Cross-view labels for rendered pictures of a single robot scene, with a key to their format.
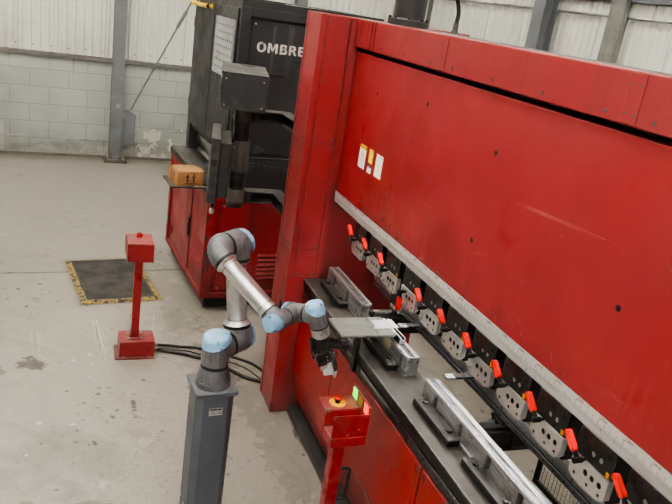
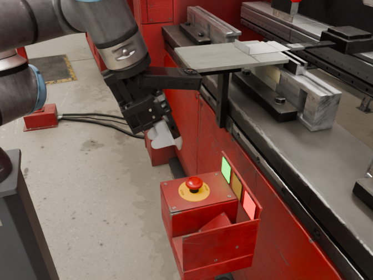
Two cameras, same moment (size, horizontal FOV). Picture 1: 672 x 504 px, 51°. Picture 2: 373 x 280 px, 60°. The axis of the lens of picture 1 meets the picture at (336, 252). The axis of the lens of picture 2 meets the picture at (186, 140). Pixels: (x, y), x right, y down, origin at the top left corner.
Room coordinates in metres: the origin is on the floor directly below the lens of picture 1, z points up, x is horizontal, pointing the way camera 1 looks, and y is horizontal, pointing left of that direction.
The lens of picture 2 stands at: (2.04, -0.15, 1.28)
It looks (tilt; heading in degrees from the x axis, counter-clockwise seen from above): 33 degrees down; 6
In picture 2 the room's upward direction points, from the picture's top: straight up
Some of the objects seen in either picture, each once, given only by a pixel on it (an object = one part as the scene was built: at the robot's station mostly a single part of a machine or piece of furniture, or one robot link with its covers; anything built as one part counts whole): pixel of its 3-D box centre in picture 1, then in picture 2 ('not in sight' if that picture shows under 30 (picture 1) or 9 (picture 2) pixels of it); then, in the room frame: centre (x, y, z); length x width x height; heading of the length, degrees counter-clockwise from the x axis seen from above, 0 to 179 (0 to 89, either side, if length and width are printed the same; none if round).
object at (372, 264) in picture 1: (381, 256); not in sight; (3.19, -0.22, 1.26); 0.15 x 0.09 x 0.17; 22
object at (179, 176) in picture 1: (185, 174); not in sight; (4.94, 1.16, 1.04); 0.30 x 0.26 x 0.12; 27
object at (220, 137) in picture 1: (220, 162); not in sight; (3.89, 0.72, 1.42); 0.45 x 0.12 x 0.36; 11
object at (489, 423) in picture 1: (524, 429); not in sight; (2.57, -0.89, 0.81); 0.64 x 0.08 x 0.14; 112
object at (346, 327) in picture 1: (362, 327); (228, 54); (2.92, -0.17, 1.00); 0.26 x 0.18 x 0.01; 112
